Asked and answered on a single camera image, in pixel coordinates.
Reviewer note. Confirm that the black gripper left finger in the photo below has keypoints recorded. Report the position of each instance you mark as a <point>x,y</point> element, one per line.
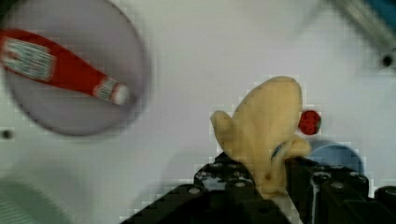
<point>222,192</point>

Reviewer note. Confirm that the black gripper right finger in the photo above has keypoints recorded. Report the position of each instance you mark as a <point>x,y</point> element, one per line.
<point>335,194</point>

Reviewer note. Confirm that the plush peeled banana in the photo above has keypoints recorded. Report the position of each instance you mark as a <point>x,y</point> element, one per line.
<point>261,133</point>

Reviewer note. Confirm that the blue cup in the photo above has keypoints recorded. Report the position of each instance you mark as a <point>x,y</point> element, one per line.
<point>331,153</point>

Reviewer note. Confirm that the small red raspberry toy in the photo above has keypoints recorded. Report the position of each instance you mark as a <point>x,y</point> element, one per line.
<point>310,122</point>

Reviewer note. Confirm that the grey round plate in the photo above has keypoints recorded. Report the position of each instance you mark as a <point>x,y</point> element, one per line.
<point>101,34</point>

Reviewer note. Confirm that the green colander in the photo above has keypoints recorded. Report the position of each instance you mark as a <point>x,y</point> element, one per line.
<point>21,204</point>

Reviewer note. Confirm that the plush red ketchup bottle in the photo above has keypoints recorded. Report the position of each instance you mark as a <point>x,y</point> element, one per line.
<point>40,59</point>

